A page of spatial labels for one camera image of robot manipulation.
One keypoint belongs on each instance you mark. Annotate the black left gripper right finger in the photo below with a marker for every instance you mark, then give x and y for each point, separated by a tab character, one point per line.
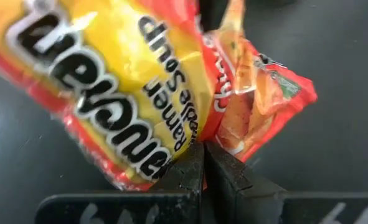
239	196

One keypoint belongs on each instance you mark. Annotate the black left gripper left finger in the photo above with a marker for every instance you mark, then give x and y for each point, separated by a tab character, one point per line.
177	196

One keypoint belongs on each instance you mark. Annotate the orange chicken ramen pack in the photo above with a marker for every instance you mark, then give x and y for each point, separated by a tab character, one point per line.
124	77

